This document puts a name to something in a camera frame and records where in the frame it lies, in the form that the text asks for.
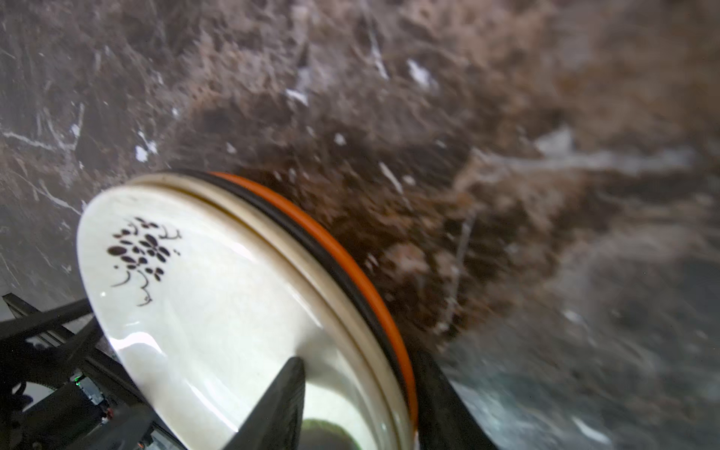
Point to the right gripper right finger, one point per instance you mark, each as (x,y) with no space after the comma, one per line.
(443,420)

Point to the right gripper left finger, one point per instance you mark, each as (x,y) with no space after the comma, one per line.
(276,420)

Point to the orange plate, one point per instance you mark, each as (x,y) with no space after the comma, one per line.
(371,304)

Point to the cream plate with flower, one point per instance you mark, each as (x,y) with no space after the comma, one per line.
(204,299)

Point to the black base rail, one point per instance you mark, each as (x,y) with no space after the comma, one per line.
(59,391)

